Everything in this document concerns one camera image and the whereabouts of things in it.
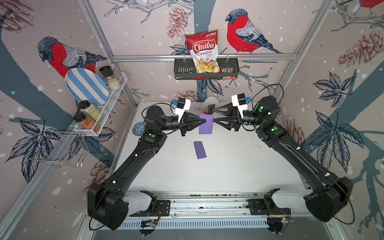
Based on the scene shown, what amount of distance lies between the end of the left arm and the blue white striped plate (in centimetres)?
43

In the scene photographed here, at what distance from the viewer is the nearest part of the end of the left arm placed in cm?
56

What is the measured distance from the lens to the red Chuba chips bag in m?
0.80
